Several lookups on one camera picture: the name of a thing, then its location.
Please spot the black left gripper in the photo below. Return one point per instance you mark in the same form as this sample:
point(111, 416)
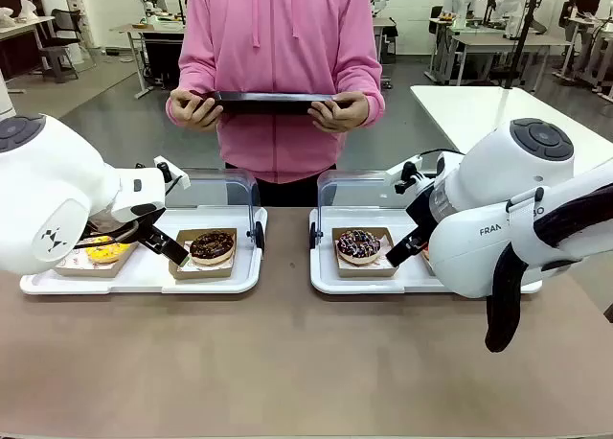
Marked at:
point(151, 230)

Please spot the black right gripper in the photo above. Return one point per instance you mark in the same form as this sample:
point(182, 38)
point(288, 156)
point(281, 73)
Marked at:
point(421, 214)

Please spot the chocolate nut donut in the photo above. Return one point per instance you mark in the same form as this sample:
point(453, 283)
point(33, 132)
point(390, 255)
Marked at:
point(211, 247)

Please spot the cardboard donut box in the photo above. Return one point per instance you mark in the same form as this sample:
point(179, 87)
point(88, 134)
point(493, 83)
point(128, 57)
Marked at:
point(96, 270)
point(364, 271)
point(206, 272)

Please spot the dark plastic serving tray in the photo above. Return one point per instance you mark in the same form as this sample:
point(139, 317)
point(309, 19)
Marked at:
point(273, 103)

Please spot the person's left forearm pink sleeve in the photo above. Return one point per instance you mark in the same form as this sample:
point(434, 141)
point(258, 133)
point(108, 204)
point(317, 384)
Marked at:
point(364, 72)

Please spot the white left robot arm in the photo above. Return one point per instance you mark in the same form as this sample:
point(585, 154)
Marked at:
point(48, 180)

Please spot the person's right forearm pink sleeve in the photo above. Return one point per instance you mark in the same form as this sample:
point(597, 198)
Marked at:
point(191, 72)

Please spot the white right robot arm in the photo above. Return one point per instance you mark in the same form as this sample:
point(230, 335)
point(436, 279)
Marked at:
point(479, 247)

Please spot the red glazed donut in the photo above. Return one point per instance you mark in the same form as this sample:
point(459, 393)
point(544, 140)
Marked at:
point(425, 256)

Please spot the chocolate sprinkle donut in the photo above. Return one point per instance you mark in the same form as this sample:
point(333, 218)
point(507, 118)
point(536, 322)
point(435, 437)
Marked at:
point(356, 247)

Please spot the yellow glazed donut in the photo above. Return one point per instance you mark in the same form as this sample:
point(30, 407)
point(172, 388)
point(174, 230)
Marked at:
point(103, 252)

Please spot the background person in black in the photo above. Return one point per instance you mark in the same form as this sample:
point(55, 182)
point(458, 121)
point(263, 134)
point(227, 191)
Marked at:
point(586, 3)

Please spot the person's right hand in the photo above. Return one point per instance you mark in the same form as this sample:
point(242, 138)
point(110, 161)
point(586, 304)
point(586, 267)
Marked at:
point(194, 113)

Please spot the person's left hand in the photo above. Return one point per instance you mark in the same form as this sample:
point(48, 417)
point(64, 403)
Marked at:
point(342, 115)

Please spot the white display tray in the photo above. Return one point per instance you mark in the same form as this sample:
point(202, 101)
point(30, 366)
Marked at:
point(325, 277)
point(143, 278)

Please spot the clear plastic tray lid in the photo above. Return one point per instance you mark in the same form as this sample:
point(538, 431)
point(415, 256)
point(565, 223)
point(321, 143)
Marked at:
point(354, 194)
point(215, 190)

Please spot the white printed paper liner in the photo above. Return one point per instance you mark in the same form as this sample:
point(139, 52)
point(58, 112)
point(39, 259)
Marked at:
point(76, 259)

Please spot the black trousers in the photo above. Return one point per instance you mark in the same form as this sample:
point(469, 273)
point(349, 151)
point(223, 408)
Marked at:
point(287, 194)

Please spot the white side table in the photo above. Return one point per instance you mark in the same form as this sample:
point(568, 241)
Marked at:
point(479, 108)

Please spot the grey background work table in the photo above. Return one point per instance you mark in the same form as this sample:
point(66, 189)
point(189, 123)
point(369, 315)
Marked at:
point(129, 29)
point(503, 41)

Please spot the pink hoodie torso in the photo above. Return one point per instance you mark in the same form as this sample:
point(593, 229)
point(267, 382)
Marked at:
point(278, 51)

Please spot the black office chair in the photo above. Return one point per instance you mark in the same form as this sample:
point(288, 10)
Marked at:
point(60, 51)

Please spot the black stand pole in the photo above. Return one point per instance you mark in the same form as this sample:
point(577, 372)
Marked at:
point(524, 36)

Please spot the white background desk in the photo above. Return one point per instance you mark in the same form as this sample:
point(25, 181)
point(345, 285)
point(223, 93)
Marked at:
point(24, 24)

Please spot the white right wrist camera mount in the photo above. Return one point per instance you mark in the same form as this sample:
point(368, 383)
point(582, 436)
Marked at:
point(407, 173)

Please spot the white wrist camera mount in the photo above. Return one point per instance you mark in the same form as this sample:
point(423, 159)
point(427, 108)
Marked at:
point(407, 173)
point(172, 170)

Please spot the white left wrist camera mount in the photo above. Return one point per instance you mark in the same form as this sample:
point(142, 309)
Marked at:
point(172, 170)

